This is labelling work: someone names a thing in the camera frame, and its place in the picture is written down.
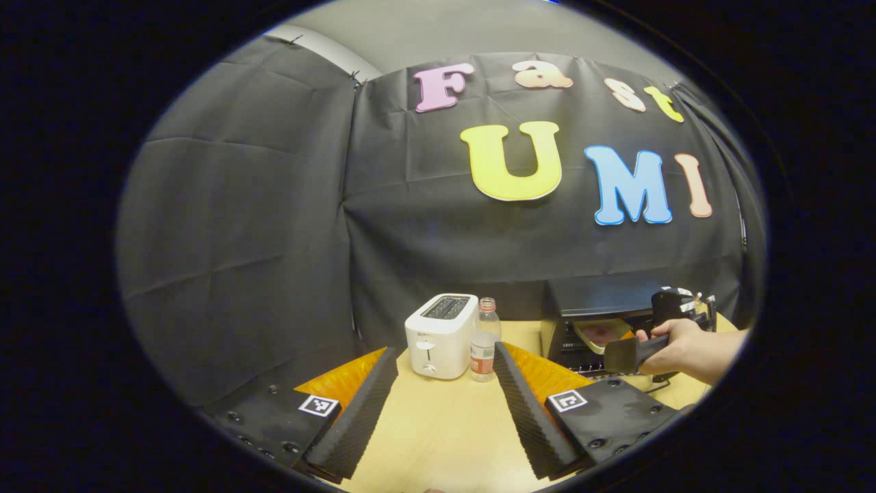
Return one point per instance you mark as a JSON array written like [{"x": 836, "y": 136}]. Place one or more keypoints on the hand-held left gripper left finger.
[{"x": 356, "y": 424}]

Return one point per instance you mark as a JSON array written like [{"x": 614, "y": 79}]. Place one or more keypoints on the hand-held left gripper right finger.
[{"x": 530, "y": 418}]

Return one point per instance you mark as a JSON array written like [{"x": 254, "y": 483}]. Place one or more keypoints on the pale plate of food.
[{"x": 602, "y": 332}]

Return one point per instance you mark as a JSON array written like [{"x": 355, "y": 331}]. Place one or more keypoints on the black electric oven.
[{"x": 595, "y": 294}]

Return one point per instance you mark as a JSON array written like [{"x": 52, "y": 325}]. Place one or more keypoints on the clear red-label plastic bottle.
[{"x": 484, "y": 349}]

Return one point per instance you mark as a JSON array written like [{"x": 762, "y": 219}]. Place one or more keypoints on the white toaster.
[{"x": 438, "y": 342}]

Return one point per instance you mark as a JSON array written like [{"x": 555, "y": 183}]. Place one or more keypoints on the black backdrop cloth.
[{"x": 233, "y": 253}]

